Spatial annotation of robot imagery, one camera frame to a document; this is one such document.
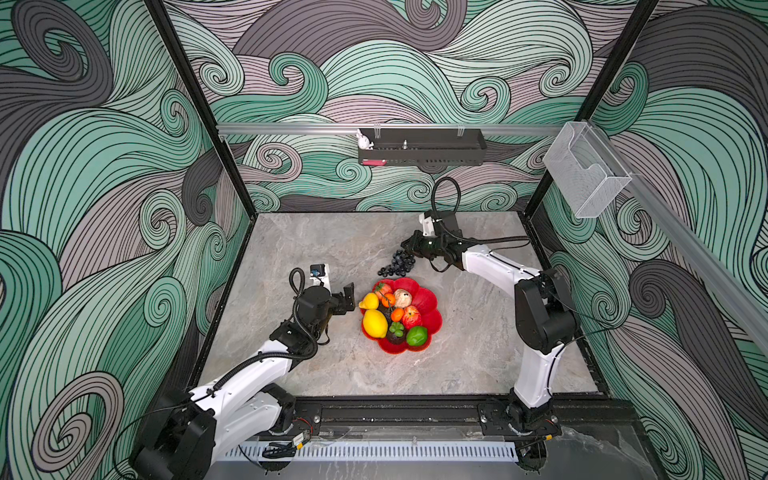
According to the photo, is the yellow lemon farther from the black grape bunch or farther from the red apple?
the black grape bunch

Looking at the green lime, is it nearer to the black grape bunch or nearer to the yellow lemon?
the yellow lemon

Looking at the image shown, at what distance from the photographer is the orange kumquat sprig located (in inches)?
33.6

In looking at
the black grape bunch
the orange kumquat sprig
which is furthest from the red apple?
the black grape bunch

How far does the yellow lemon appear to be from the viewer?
848mm

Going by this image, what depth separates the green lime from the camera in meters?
0.83

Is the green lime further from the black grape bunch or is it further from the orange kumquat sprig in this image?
the black grape bunch

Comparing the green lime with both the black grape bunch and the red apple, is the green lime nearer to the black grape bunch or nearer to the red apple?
the red apple
